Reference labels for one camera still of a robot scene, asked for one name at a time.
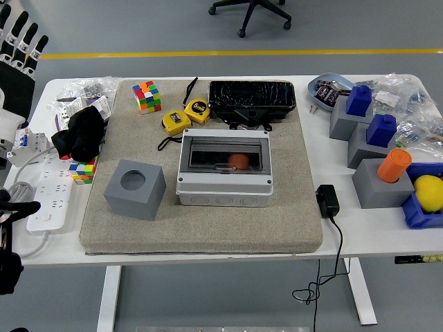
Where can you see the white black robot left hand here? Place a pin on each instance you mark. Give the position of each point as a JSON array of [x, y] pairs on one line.
[[15, 86]]

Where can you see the smoky transparent box lid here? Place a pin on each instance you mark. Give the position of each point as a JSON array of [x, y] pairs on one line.
[[207, 152]]

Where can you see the orange cylinder battery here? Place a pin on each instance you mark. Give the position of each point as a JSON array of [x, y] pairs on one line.
[[239, 162], [394, 166]]

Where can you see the grey white electrical box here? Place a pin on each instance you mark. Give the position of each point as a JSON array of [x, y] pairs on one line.
[[225, 198]]

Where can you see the white circuit breaker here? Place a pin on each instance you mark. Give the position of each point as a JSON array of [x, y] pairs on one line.
[[31, 145]]

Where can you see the clear bag of screws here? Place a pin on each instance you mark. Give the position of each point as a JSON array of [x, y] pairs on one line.
[[83, 86]]

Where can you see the black cloth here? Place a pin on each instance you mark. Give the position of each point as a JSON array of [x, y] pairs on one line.
[[79, 131]]

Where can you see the white purple package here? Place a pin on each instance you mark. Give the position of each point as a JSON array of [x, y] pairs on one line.
[[100, 105]]

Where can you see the small colourful puzzle cube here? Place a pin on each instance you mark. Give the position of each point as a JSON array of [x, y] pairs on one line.
[[83, 171]]

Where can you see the white power strip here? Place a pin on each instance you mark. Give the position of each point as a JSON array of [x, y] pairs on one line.
[[52, 193]]

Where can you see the large colourful puzzle cube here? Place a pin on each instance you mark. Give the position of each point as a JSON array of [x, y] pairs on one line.
[[147, 97]]

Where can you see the yellow tape measure plain face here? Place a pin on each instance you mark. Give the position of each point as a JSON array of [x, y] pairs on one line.
[[174, 122]]

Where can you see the grey block with round hole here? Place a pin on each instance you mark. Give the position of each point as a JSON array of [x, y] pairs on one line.
[[138, 204]]

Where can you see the yellow tape measure 5m label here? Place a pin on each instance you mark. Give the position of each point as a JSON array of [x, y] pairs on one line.
[[197, 109]]

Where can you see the white table leg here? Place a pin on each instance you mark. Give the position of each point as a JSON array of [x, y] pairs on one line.
[[361, 294], [109, 297]]

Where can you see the black plastic tray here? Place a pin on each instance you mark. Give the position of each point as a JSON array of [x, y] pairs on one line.
[[252, 95]]

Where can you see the grey-brown mat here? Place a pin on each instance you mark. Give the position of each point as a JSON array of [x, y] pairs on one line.
[[207, 231]]

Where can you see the light blue dish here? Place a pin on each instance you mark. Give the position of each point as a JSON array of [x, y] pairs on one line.
[[312, 91]]

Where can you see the small metal screws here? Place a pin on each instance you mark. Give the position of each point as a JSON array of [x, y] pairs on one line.
[[314, 109]]

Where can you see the purple foil packet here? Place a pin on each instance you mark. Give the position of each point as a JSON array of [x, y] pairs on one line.
[[331, 96], [322, 90]]

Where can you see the grey block holder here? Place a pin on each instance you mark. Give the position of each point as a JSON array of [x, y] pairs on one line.
[[342, 125], [373, 194], [360, 154]]

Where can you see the black power adapter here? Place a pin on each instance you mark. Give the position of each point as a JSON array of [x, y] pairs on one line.
[[328, 200]]

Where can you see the blue plastic block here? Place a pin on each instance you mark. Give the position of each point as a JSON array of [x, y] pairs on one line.
[[380, 131], [359, 102]]

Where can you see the clear bag of parts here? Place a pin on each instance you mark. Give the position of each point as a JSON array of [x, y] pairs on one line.
[[398, 90], [418, 133]]

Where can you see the blue storage bin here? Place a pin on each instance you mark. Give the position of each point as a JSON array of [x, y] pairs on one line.
[[418, 218]]

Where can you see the yellow lemon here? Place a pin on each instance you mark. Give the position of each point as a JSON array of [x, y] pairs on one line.
[[430, 193]]

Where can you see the black table control panel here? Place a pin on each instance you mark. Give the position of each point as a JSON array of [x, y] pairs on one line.
[[408, 260]]

